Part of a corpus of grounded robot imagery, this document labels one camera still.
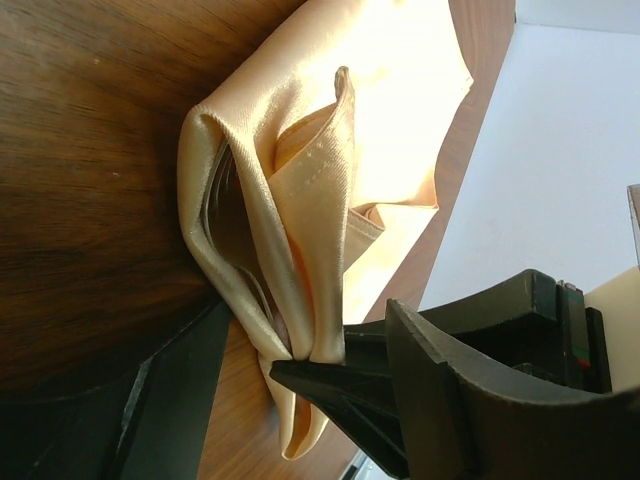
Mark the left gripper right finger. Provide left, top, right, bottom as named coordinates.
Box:
left=385, top=300, right=639, bottom=479

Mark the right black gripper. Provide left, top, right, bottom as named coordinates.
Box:
left=420, top=269, right=612, bottom=394

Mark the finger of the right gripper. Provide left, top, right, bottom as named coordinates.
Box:
left=270, top=320, right=410, bottom=479

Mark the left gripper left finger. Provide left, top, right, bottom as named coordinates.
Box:
left=1, top=302, right=231, bottom=479

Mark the peach cloth napkin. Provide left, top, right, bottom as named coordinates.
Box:
left=175, top=0, right=476, bottom=460

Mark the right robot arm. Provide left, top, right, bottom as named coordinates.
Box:
left=270, top=268, right=639, bottom=479

